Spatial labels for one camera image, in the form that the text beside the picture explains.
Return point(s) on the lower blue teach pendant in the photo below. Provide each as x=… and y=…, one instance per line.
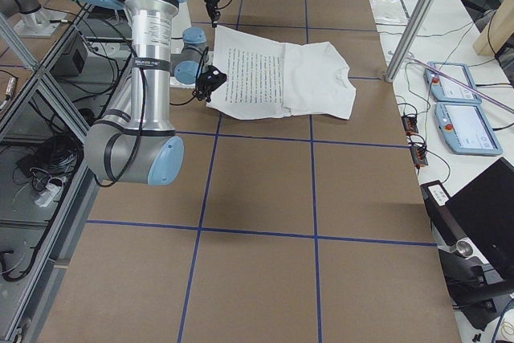
x=466, y=130

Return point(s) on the blue teach pendant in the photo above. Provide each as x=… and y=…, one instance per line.
x=445, y=90
x=466, y=130

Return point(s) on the black box with label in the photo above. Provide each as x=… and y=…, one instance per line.
x=436, y=199

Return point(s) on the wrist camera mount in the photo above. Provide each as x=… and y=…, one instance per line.
x=214, y=77

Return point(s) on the purple rod tool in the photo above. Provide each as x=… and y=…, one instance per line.
x=463, y=85

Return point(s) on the aluminium frame post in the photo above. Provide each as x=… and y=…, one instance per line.
x=420, y=12

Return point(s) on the plastic document sleeve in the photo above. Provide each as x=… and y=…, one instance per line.
x=390, y=12

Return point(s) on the black laptop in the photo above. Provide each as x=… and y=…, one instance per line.
x=484, y=210

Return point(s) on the upper blue teach pendant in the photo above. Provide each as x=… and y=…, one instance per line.
x=445, y=90

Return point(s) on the white long-sleeve printed shirt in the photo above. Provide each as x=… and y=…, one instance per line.
x=269, y=79

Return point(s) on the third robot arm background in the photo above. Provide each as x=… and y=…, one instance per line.
x=23, y=7

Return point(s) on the orange black connector block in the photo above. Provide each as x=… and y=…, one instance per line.
x=410, y=124

